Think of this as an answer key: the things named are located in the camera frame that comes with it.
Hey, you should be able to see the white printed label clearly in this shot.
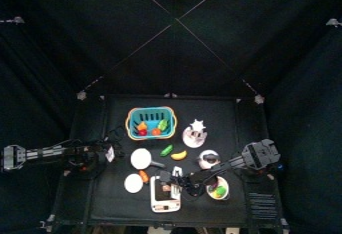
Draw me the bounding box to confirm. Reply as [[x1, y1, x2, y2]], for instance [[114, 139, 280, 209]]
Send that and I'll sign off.
[[248, 192, 280, 220]]

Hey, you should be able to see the thin diagonal frame cord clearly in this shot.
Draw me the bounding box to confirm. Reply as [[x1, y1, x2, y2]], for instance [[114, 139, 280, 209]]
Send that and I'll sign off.
[[82, 0, 238, 92], [125, 0, 260, 96]]

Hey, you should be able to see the white plate with yellow rim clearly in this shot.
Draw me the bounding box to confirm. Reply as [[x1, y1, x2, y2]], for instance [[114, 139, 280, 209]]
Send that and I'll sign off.
[[205, 175, 232, 201]]

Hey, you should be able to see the blue basket with orange rim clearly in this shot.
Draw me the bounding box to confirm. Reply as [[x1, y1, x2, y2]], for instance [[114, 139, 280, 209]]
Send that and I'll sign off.
[[125, 106, 180, 141]]

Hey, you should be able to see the white bowl with dark contents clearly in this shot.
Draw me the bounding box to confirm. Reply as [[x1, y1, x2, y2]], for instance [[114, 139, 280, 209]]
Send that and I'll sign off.
[[197, 149, 222, 170]]

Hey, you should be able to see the white toy pan grey handle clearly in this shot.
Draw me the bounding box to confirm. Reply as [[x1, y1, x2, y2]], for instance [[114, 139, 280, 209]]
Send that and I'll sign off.
[[130, 147, 168, 171]]

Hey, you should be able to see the green toy pea pod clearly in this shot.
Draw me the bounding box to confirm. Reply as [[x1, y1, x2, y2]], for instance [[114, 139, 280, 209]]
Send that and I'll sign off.
[[160, 144, 176, 158]]

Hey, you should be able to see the orange toy carrot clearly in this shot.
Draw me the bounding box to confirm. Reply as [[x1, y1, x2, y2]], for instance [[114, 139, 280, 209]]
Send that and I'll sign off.
[[138, 169, 151, 184]]

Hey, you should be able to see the green toy vegetable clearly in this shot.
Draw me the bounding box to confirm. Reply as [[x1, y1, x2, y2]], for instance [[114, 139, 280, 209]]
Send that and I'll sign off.
[[157, 119, 170, 132]]

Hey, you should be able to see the yellow toy banana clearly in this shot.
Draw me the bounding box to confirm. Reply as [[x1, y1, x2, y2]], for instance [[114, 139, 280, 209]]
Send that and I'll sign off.
[[170, 149, 189, 162]]

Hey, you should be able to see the white oval plate with pink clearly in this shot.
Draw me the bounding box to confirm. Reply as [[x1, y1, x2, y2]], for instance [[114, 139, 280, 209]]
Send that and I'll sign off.
[[182, 125, 209, 149]]

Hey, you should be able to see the white star-shaped toy piece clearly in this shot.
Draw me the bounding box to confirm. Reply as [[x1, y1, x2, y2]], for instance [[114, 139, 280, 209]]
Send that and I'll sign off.
[[189, 118, 208, 132]]

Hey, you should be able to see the small white bowl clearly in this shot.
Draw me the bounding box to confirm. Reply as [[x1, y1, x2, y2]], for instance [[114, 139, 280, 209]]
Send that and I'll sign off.
[[123, 173, 145, 194]]

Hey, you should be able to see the black cable loop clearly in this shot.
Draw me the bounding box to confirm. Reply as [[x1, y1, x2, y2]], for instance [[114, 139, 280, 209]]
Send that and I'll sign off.
[[105, 125, 129, 143]]

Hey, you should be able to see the green toy food piece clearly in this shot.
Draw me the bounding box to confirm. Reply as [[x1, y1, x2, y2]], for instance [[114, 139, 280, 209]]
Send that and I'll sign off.
[[214, 185, 228, 197]]

